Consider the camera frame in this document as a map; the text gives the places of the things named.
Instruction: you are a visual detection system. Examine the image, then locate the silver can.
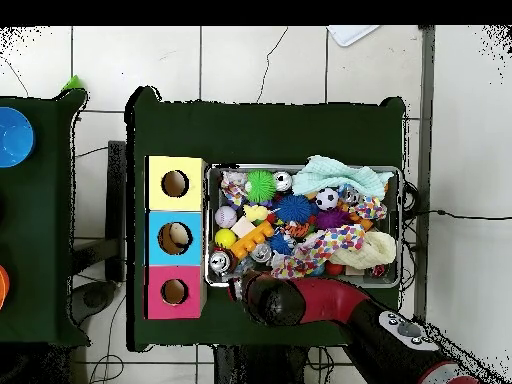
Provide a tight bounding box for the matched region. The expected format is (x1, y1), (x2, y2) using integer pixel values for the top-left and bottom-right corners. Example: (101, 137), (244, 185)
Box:
(250, 242), (274, 265)

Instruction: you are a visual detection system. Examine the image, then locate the wooden box with three holes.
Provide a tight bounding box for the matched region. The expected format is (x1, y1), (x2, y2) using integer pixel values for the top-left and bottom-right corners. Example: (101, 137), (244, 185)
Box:
(144, 155), (208, 320)

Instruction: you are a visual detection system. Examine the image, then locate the shallow clear mesh bin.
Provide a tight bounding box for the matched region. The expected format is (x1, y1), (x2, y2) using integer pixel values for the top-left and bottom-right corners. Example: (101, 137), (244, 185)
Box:
(204, 162), (404, 289)

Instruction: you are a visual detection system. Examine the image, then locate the green spiky ball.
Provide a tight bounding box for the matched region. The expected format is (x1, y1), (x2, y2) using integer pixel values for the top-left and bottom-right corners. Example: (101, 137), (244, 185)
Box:
(244, 169), (278, 204)

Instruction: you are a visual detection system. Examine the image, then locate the orange toy brick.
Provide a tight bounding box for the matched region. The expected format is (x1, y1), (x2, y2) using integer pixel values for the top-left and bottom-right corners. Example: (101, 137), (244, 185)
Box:
(229, 220), (276, 261)

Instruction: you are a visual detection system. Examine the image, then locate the white baseball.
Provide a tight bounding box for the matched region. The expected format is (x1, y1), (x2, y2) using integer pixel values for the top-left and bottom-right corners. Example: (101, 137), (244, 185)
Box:
(214, 205), (239, 230)

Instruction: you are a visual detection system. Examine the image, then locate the blue spiky ball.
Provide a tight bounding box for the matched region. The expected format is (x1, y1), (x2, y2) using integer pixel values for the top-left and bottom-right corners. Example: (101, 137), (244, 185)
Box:
(274, 194), (314, 224)

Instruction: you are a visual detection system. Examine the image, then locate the yellow ball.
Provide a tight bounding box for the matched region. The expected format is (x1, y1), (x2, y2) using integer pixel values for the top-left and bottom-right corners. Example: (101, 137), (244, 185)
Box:
(214, 228), (238, 250)

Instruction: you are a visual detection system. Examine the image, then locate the black and white soccer ball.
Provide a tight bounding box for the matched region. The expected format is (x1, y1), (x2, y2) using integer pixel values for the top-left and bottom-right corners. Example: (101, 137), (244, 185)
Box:
(315, 187), (341, 212)

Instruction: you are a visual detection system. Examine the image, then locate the purple spiky ball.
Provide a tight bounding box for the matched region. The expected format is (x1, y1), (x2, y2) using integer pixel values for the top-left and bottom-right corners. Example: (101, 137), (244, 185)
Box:
(315, 208), (352, 231)

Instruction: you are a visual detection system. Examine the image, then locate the polka dot cloth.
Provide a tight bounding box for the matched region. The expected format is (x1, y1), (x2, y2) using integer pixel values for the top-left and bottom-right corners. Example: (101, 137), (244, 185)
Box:
(271, 223), (368, 280)

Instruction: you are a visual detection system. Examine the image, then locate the mint green cloth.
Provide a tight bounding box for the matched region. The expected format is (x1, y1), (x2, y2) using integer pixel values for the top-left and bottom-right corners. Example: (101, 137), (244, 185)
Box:
(291, 154), (395, 200)

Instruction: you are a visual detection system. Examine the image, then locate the cream knitted cloth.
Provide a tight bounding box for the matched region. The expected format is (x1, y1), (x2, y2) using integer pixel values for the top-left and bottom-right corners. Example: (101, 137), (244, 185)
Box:
(329, 230), (398, 270)

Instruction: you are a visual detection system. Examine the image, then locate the white tray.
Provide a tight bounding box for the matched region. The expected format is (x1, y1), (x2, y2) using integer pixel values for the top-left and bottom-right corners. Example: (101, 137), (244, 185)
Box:
(326, 25), (381, 48)

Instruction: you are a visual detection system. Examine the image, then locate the dark green side tablecloth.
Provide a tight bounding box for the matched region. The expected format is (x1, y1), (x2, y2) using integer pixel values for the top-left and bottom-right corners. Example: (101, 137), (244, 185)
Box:
(0, 88), (91, 348)

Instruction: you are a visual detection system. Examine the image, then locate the small green object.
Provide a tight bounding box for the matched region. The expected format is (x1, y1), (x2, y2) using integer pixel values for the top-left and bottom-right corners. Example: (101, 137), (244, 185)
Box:
(60, 74), (84, 92)

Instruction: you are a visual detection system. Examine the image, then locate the blue bowl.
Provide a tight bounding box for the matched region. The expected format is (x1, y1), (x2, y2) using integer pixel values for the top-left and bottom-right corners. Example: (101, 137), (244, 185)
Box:
(0, 106), (37, 169)

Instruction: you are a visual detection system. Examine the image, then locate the orange bowl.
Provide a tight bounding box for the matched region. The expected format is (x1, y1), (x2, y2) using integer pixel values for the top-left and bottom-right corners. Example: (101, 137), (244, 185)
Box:
(0, 264), (11, 312)

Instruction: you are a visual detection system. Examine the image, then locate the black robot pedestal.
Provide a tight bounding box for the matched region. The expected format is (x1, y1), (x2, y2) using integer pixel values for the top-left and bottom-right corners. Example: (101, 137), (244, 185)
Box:
(213, 344), (310, 384)

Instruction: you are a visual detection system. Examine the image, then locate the black cable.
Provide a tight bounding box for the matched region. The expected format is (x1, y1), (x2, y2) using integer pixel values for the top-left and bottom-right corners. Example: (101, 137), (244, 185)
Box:
(403, 208), (512, 222)

